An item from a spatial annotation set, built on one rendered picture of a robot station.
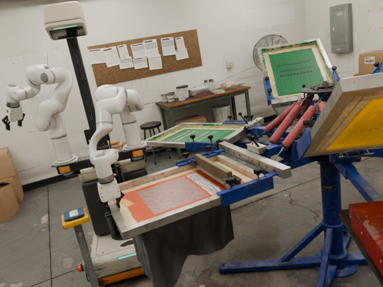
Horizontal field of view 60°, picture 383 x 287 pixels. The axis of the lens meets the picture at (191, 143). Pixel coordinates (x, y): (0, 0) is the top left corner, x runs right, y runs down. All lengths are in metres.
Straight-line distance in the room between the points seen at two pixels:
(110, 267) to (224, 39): 4.52
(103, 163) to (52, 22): 0.82
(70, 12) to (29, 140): 3.69
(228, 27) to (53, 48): 2.93
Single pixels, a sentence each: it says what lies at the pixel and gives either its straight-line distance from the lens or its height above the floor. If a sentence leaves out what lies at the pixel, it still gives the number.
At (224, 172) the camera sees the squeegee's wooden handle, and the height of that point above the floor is 1.05.
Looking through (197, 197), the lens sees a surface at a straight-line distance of 1.74.
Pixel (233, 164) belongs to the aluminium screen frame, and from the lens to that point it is 2.00.
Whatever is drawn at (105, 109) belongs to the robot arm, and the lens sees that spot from 1.77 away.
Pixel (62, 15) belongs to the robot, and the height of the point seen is 1.96.
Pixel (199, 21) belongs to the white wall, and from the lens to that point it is 6.02.
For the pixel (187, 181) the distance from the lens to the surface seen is 1.94.
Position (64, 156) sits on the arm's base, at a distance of 2.22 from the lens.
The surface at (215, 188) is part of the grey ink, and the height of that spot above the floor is 0.96.
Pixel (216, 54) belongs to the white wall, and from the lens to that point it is 6.11.
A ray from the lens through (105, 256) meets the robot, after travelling 2.78.
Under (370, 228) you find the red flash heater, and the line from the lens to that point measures 1.14.
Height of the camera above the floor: 1.70
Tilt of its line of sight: 16 degrees down
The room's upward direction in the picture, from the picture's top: 10 degrees counter-clockwise
